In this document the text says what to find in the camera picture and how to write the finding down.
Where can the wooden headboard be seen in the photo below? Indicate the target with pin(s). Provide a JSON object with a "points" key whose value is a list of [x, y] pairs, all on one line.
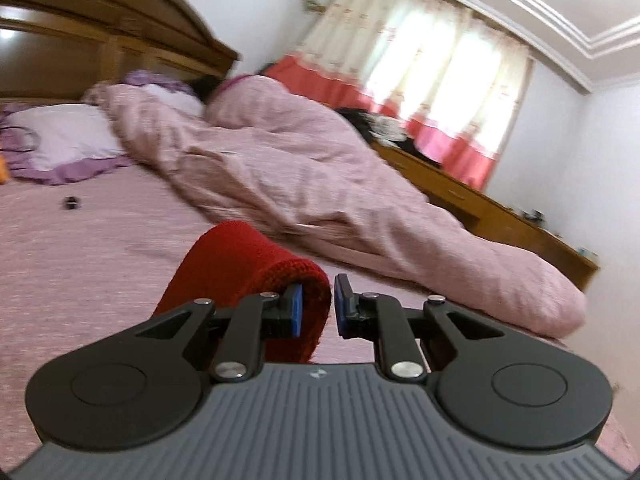
{"points": [[115, 15]]}

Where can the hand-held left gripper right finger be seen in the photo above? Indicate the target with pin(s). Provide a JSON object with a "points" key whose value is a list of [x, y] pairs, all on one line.
{"points": [[342, 310]]}

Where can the white pillow with purple frill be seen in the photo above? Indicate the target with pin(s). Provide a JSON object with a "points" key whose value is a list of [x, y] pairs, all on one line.
{"points": [[65, 135]]}

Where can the orange object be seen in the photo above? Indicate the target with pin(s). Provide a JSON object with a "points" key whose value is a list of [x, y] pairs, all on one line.
{"points": [[3, 170]]}

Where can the purple frilled pillow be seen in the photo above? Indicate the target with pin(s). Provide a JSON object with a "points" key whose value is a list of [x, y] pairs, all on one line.
{"points": [[165, 91]]}

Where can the cream and red curtain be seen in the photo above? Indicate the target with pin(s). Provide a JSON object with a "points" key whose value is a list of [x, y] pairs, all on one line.
{"points": [[400, 50]]}

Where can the small dark items on cabinet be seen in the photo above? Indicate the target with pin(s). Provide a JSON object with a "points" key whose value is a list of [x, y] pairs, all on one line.
{"points": [[534, 215]]}

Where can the small black object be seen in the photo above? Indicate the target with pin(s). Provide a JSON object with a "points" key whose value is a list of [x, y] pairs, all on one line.
{"points": [[71, 203]]}

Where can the small light item on cabinet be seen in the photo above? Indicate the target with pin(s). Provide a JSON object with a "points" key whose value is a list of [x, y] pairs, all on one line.
{"points": [[586, 253]]}

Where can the pink duvet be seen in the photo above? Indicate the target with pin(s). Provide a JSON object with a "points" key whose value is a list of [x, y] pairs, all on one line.
{"points": [[310, 180]]}

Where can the pink floral bed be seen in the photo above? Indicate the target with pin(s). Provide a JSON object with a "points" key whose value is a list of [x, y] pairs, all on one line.
{"points": [[75, 270]]}

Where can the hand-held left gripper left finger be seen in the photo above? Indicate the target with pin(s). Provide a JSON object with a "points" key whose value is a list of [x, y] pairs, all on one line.
{"points": [[297, 311]]}

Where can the red knitted garment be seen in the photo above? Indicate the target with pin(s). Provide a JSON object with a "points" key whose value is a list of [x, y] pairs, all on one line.
{"points": [[235, 265]]}

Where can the wooden cabinet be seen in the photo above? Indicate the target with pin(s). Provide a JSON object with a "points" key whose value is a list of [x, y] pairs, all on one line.
{"points": [[480, 210]]}

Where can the pile of dark clothes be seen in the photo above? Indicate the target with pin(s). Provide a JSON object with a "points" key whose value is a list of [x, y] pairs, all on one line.
{"points": [[380, 127]]}

